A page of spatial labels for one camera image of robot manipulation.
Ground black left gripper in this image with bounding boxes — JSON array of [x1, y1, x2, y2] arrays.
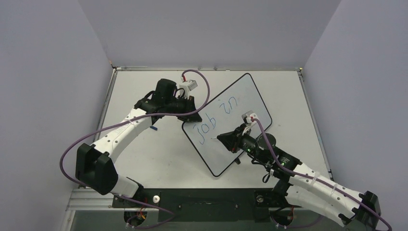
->
[[165, 95, 201, 123]]

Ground black framed whiteboard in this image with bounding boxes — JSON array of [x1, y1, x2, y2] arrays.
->
[[182, 73, 273, 177]]

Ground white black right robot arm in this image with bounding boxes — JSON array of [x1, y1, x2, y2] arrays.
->
[[216, 126, 381, 231]]

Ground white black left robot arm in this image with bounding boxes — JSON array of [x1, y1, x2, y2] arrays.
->
[[75, 78, 202, 207]]

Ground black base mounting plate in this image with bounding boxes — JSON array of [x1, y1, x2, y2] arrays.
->
[[111, 188, 304, 222]]

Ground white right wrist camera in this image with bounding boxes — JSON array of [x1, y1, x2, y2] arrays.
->
[[242, 111, 259, 134]]

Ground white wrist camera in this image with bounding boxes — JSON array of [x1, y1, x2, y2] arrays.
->
[[179, 76, 198, 98], [242, 111, 259, 134]]

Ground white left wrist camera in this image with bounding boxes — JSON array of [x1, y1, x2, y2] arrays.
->
[[179, 76, 198, 98]]

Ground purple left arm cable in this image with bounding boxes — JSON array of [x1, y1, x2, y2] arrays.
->
[[60, 69, 211, 230]]

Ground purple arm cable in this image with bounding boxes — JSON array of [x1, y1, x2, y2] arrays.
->
[[60, 69, 211, 230], [251, 118, 393, 231]]

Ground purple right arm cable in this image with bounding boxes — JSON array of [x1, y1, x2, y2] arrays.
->
[[251, 118, 393, 231]]

